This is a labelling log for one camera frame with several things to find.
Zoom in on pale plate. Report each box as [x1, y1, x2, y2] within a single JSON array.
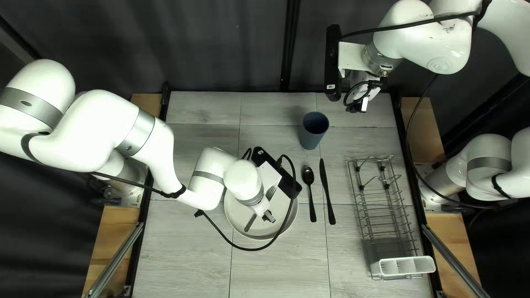
[[224, 188, 299, 241]]

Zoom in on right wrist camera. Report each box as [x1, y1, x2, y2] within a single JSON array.
[[324, 24, 343, 102]]

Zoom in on black fork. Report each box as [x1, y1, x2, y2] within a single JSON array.
[[244, 185, 277, 232]]

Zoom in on white cutlery holder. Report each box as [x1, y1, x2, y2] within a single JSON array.
[[370, 256, 436, 279]]

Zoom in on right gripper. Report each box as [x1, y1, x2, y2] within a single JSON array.
[[338, 42, 383, 113]]

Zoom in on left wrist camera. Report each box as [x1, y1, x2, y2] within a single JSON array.
[[252, 147, 303, 199]]

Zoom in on dark blue cup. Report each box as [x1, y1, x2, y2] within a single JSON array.
[[301, 112, 330, 150]]

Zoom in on black knife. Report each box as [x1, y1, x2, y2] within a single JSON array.
[[319, 158, 336, 225]]

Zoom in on wire dish rack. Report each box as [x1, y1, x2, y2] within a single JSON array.
[[347, 155, 435, 282]]

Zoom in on black spoon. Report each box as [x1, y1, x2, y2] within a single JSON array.
[[302, 166, 317, 223]]

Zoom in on black cable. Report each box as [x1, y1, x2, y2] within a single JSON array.
[[339, 12, 516, 209], [89, 147, 299, 252]]

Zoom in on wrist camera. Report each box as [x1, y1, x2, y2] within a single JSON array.
[[252, 147, 303, 199], [324, 24, 343, 102]]

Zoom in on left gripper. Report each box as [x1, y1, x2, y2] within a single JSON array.
[[248, 161, 283, 224]]

